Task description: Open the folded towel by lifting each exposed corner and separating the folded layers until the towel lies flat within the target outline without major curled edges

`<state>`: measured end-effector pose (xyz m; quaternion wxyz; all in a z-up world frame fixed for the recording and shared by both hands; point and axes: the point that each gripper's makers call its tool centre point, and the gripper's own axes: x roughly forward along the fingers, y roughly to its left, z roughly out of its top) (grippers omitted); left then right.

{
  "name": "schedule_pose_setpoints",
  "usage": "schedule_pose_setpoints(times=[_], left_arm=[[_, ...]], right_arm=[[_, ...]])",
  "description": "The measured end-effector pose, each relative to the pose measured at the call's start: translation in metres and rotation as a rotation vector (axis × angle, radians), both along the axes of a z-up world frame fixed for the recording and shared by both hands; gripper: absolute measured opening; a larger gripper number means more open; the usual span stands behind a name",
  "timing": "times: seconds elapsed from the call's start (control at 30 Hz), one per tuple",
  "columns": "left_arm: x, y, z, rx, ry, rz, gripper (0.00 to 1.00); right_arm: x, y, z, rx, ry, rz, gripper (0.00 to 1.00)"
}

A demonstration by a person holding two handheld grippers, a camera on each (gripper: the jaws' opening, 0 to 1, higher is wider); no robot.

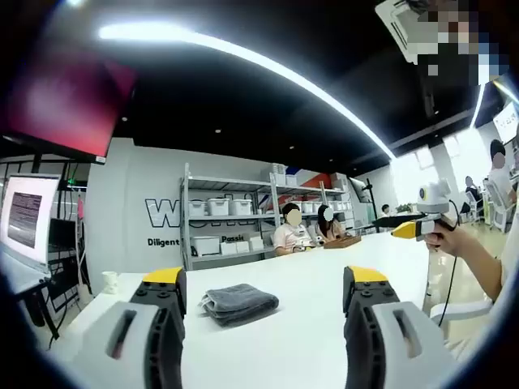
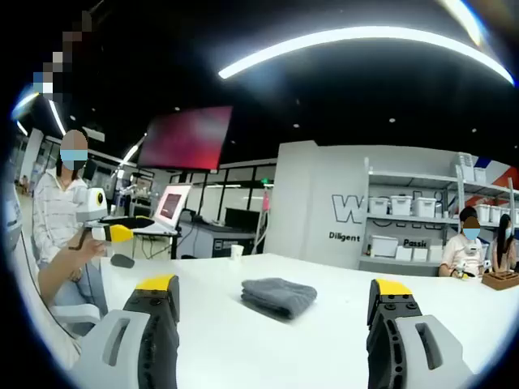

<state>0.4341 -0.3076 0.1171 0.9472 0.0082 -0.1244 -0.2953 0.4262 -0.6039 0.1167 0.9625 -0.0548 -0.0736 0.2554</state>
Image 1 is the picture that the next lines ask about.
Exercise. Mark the white display board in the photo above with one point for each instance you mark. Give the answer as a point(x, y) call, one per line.
point(507, 121)

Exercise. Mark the black equipment cart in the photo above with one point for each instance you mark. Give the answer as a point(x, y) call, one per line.
point(63, 243)

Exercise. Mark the person's white shirt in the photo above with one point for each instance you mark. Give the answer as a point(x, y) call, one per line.
point(509, 291)

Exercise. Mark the black monitor stand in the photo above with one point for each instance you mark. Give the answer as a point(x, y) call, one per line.
point(370, 202)

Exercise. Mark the ceiling air conditioner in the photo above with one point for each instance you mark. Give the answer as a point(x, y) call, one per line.
point(399, 24)

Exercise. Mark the grey towel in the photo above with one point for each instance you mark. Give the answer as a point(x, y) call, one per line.
point(239, 304)

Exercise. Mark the row of white storage boxes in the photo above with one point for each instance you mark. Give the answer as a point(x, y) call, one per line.
point(219, 206)

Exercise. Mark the grey metal shelf rack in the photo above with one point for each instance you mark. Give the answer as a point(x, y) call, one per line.
point(227, 183)

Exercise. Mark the white paper cup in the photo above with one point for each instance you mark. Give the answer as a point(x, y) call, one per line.
point(110, 281)

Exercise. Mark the wooden tray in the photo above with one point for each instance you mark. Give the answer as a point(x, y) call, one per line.
point(342, 242)

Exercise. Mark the red screen monitor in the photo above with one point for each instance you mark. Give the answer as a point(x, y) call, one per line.
point(61, 105)

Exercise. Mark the ceiling light strip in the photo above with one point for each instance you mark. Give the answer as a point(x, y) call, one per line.
point(243, 52)

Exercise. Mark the person's right hand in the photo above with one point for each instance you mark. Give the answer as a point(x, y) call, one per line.
point(444, 243)

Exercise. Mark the white mesh office chair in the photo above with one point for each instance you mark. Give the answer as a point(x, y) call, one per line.
point(496, 206)

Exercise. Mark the green potted plant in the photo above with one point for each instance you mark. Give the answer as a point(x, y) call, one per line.
point(403, 208)

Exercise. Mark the white screen monitor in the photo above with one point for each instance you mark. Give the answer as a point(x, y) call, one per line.
point(28, 215)

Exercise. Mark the white chair armrest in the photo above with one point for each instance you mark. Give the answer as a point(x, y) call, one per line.
point(458, 310)

